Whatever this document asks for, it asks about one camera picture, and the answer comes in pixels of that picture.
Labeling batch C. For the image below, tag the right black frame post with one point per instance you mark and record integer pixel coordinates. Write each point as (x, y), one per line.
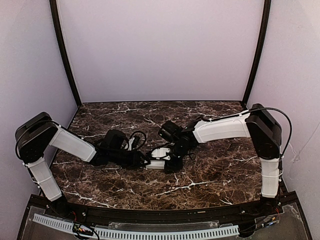
(258, 51)

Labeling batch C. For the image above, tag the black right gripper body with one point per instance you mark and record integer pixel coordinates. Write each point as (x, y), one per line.
(173, 166)

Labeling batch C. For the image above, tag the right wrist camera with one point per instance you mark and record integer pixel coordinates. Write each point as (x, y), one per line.
(161, 153)

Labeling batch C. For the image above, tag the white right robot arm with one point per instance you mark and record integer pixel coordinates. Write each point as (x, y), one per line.
(256, 123)

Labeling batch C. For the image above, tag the grey slotted cable duct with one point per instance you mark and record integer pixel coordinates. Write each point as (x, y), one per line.
(130, 231)

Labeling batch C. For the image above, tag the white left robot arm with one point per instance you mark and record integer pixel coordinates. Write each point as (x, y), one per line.
(34, 136)

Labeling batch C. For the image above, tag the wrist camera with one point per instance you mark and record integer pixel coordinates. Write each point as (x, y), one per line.
(134, 143)
(161, 153)

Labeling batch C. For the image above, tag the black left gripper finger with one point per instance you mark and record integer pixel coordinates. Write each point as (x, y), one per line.
(143, 165)
(144, 159)

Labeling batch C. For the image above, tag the left black frame post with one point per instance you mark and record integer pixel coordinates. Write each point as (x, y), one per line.
(63, 52)

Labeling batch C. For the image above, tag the black frame post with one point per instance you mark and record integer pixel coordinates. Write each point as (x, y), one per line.
(63, 52)
(258, 51)

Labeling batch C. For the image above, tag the black front table rail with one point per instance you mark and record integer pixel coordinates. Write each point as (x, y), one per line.
(238, 214)

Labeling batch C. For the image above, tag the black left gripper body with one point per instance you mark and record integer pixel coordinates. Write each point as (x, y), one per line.
(139, 158)

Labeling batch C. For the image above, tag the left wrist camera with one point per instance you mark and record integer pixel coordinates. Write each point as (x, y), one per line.
(134, 143)

